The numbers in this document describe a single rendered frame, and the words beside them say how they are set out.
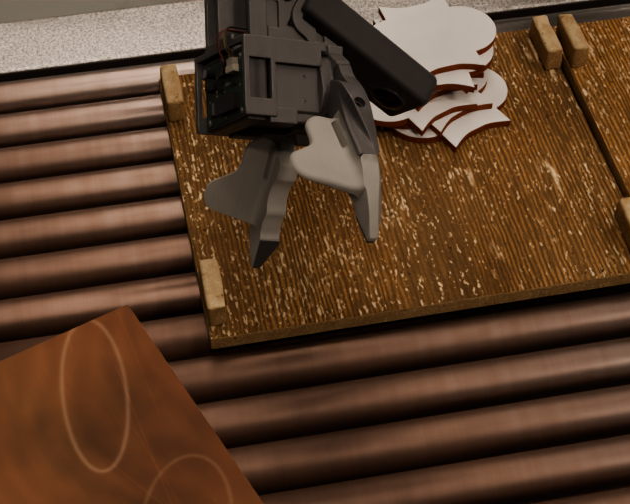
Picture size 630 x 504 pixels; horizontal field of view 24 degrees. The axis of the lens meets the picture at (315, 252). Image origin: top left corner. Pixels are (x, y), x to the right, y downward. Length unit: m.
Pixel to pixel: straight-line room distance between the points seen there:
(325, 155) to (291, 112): 0.04
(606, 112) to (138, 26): 0.51
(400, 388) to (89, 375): 0.28
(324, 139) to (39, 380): 0.33
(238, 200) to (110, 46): 0.60
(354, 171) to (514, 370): 0.41
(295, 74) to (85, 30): 0.69
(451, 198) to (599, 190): 0.14
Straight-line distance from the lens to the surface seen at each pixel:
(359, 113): 0.93
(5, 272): 1.37
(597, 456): 1.24
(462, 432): 1.24
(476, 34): 1.47
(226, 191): 1.01
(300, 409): 1.24
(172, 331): 1.30
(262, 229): 1.02
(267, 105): 0.93
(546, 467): 1.22
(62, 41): 1.60
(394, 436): 1.23
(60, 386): 1.12
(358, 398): 1.25
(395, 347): 1.29
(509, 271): 1.33
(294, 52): 0.95
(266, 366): 1.27
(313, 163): 0.91
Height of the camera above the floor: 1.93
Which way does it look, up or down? 48 degrees down
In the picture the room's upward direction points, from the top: straight up
